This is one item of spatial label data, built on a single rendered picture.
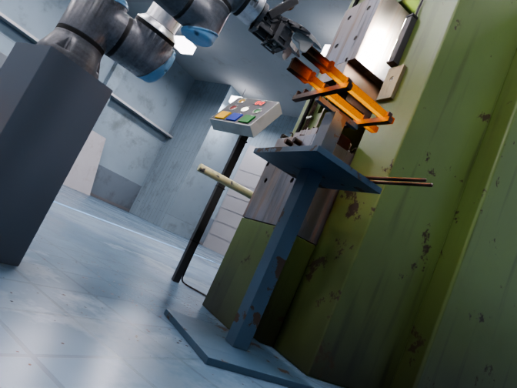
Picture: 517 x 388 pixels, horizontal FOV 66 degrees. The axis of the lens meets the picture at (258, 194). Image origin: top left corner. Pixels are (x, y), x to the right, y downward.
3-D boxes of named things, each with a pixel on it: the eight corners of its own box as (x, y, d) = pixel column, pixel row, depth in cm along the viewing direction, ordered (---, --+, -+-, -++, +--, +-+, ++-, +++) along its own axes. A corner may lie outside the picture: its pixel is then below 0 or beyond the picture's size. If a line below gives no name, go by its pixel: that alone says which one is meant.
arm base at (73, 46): (54, 48, 110) (71, 18, 112) (22, 45, 121) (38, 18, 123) (107, 87, 126) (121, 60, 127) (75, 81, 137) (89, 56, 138)
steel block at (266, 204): (279, 226, 167) (321, 132, 173) (241, 216, 200) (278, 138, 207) (370, 272, 191) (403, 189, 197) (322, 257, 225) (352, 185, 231)
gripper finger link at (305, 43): (315, 62, 118) (287, 48, 118) (322, 45, 119) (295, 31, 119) (318, 57, 115) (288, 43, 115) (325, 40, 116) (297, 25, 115)
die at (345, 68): (340, 77, 194) (348, 60, 195) (316, 85, 212) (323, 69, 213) (396, 121, 212) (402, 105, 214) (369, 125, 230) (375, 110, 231)
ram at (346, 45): (367, 53, 183) (398, -19, 189) (318, 71, 218) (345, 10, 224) (423, 102, 202) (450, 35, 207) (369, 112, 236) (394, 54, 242)
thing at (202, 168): (198, 171, 208) (202, 162, 209) (195, 171, 213) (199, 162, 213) (265, 206, 227) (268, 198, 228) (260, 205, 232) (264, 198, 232)
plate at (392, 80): (390, 97, 175) (404, 64, 177) (375, 100, 183) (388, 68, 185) (393, 99, 176) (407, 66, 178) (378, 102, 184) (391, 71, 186)
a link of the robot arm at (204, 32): (167, 25, 105) (188, -14, 107) (200, 53, 112) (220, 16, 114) (182, 21, 98) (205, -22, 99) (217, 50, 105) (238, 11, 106)
